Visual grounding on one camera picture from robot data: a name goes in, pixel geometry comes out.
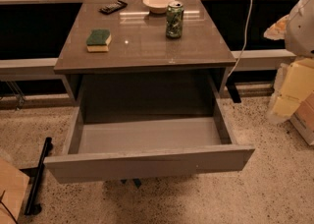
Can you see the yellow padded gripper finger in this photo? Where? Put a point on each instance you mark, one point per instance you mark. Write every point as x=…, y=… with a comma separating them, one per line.
x=293, y=84

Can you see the green and yellow sponge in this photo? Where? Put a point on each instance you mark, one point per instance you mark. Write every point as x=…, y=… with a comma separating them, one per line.
x=98, y=40

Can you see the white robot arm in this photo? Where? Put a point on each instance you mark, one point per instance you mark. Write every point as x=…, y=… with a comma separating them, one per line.
x=296, y=29

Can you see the open grey top drawer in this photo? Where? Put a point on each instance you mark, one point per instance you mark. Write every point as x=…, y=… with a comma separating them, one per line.
x=135, y=127

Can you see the cardboard box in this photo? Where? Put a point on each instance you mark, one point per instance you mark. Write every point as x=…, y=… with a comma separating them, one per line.
x=303, y=119

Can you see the green soda can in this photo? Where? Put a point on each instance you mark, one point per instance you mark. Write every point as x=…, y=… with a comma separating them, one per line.
x=174, y=19

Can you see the brown glossy cabinet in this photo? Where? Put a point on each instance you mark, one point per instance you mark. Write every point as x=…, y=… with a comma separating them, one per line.
x=139, y=43

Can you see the white ceramic bowl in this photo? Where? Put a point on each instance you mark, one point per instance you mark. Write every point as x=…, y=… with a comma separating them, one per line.
x=157, y=6

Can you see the black remote control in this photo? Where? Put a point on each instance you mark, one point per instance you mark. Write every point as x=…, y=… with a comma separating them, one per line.
x=113, y=7

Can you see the black metal bar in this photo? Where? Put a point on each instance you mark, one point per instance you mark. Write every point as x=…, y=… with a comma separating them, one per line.
x=33, y=208

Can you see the wooden board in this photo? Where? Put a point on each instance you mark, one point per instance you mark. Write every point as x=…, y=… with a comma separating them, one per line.
x=13, y=184

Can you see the grey window rail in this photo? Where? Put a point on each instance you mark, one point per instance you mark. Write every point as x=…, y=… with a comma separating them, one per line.
x=43, y=69

